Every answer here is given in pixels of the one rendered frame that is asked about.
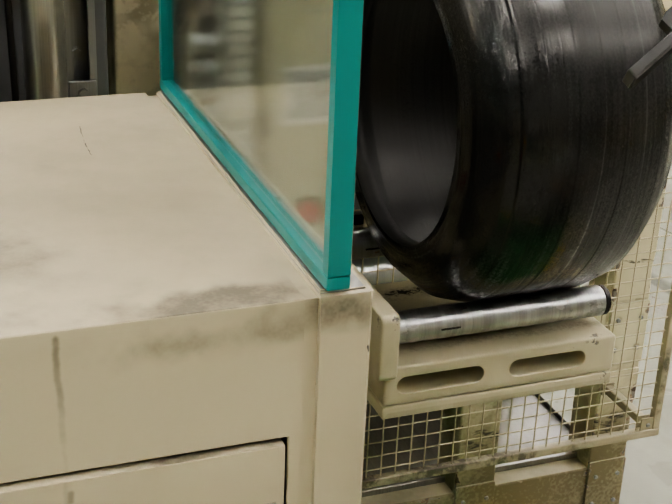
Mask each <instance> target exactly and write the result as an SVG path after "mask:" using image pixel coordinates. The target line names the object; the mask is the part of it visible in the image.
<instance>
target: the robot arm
mask: <svg viewBox="0 0 672 504"><path fill-rule="evenodd" d="M658 26H659V27H660V28H661V29H662V30H663V31H664V32H665V33H666V34H667V36H666V37H665V38H663V39H662V40H661V41H660V42H659V43H658V44H657V45H656V46H654V47H653V48H652V49H651V50H650V51H649V52H648V53H647V54H645V55H644V56H643V57H642V58H641V59H640V60H639V61H637V62H636V63H635V64H634V65H633V66H632V67H631V68H630V69H629V70H628V71H627V73H626V75H625V76H624V78H623V80H622V82H623V83H624V84H625V85H626V86H627V87H628V88H629V89H632V88H633V87H634V86H636V85H637V84H638V83H639V82H640V81H641V80H642V79H644V78H645V77H646V76H647V75H648V74H649V73H650V72H651V71H653V70H654V69H655V68H656V67H657V66H658V65H659V64H660V63H662V62H663V61H664V60H665V59H666V58H667V57H668V56H670V55H671V54H672V6H671V7H670V8H669V9H668V10H667V11H666V12H665V14H664V15H663V17H662V19H661V21H660V23H659V25H658Z"/></svg>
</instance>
